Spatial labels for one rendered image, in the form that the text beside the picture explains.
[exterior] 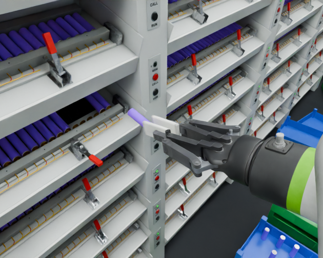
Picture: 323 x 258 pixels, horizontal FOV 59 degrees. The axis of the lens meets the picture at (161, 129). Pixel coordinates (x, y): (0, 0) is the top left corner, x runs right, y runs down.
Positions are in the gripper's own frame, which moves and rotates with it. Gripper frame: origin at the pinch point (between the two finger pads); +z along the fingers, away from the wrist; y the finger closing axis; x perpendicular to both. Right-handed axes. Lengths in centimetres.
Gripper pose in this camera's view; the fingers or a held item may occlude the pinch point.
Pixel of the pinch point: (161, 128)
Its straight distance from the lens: 55.4
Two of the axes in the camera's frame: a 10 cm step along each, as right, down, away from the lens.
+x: 1.4, 8.4, 5.2
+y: -6.7, 4.7, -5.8
